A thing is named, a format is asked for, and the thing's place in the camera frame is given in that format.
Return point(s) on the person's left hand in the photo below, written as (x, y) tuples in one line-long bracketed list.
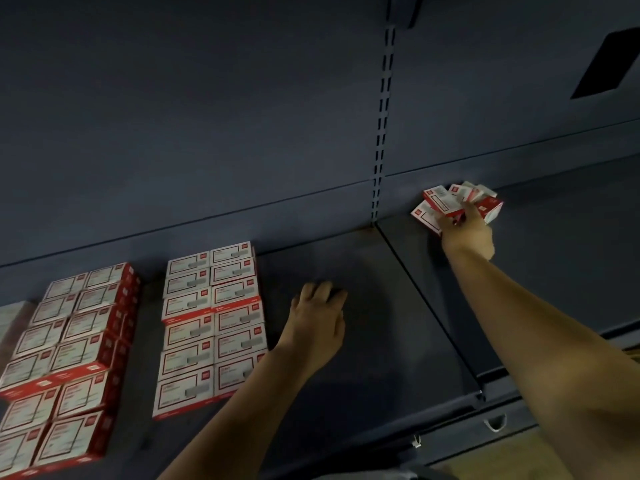
[(312, 330)]

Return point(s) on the person's right hand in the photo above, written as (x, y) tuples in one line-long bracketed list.
[(468, 240)]

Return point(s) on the pile of red white boxes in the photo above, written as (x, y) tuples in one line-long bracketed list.
[(435, 200)]

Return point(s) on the small red white box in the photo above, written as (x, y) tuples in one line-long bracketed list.
[(108, 276), (54, 309), (92, 323), (186, 304), (186, 283), (236, 292), (231, 253), (28, 411), (233, 273), (183, 392), (102, 297), (239, 318), (189, 331), (18, 453), (235, 373), (86, 395), (188, 263), (82, 355), (38, 338), (70, 440), (25, 370), (66, 286), (240, 343), (187, 357)]

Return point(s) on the dark metal shelf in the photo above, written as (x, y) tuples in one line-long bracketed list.
[(200, 105)]

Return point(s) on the person's right forearm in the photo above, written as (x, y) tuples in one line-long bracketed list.
[(540, 365)]

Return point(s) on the person's left forearm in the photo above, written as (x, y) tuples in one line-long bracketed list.
[(235, 425)]

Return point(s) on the person's grey clothing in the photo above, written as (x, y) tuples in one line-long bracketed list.
[(385, 476)]

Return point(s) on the white paper card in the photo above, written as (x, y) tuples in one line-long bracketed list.
[(416, 441)]

